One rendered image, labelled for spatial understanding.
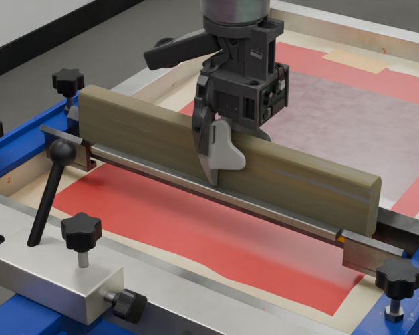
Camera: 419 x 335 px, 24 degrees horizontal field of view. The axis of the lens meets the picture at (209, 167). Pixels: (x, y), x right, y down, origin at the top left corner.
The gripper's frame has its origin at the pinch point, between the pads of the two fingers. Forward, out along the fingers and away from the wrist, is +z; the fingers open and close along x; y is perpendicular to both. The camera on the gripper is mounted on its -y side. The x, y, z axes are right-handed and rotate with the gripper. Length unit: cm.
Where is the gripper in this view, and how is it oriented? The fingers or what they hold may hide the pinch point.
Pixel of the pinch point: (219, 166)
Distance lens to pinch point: 116.4
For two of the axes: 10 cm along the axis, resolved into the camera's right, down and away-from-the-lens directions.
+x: 5.5, -4.4, 7.2
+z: 0.0, 8.6, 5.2
